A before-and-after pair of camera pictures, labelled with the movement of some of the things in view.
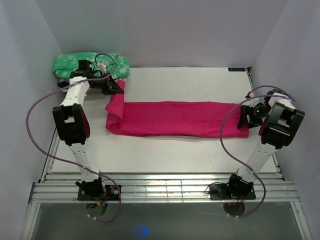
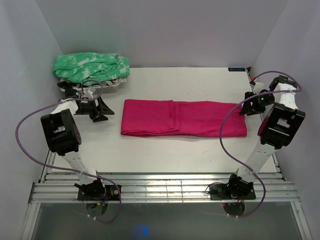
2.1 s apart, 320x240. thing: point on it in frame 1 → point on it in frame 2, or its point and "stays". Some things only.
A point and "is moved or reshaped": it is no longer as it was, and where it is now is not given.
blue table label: (236, 69) stays
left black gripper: (111, 87) → (105, 110)
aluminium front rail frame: (161, 188) stays
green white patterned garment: (117, 65) stays
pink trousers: (185, 119) is moved or reshaped
